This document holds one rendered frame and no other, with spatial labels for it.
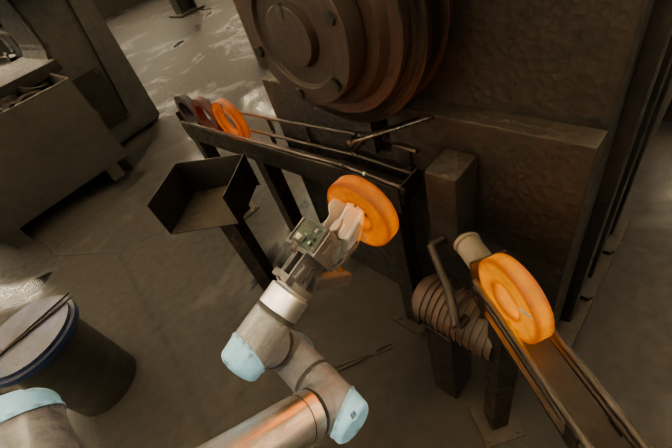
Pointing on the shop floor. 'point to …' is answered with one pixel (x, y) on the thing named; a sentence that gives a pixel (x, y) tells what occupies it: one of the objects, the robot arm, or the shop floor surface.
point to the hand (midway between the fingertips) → (359, 204)
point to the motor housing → (456, 349)
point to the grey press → (65, 37)
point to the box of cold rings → (49, 152)
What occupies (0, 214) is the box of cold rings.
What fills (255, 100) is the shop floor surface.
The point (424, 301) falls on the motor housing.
